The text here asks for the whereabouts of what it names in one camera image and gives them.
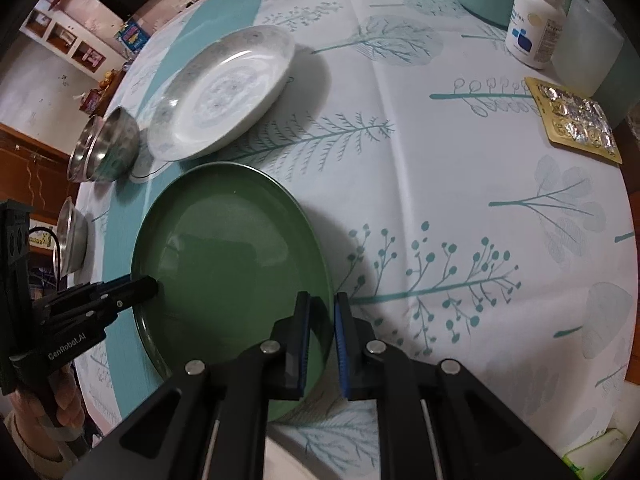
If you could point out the blue colourful box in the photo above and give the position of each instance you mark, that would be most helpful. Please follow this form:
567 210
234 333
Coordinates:
132 35

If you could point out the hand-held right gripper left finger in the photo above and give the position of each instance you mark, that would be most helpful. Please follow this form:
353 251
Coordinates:
301 355

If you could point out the wooden cabinet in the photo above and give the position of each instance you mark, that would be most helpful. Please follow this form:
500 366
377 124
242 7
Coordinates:
30 160

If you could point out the white wall shelf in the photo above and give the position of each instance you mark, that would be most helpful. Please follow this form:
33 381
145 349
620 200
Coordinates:
65 42

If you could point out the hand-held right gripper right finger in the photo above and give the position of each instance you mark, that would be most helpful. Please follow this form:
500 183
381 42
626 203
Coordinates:
342 355

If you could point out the leaf print tablecloth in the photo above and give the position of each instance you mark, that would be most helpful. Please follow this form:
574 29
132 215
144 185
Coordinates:
425 170

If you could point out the stainless steel bowl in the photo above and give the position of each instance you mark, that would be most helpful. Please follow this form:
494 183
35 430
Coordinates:
117 142
80 155
72 240

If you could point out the white patterned plate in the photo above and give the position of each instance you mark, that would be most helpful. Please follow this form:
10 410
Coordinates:
220 95

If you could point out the person's left hand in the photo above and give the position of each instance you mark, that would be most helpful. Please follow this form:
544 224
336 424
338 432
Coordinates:
65 400

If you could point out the person's left forearm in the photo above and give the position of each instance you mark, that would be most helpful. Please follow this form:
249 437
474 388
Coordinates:
30 450

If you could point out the red colourful box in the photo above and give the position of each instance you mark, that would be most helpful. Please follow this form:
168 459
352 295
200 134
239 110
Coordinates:
92 100

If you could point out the green and white packet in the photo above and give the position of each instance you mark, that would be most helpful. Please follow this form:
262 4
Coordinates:
597 455

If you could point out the gold blister pack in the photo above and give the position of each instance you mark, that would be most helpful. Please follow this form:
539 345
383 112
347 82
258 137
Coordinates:
575 120

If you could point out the white pill bottle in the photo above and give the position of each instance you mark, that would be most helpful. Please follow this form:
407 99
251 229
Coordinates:
535 25

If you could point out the green plate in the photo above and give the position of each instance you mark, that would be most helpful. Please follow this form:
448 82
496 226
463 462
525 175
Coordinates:
225 260

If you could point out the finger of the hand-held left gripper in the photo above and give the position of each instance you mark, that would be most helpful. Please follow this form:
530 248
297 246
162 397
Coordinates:
85 317
140 289

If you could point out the translucent plastic cup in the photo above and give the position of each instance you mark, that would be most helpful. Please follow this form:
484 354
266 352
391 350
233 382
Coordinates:
587 45

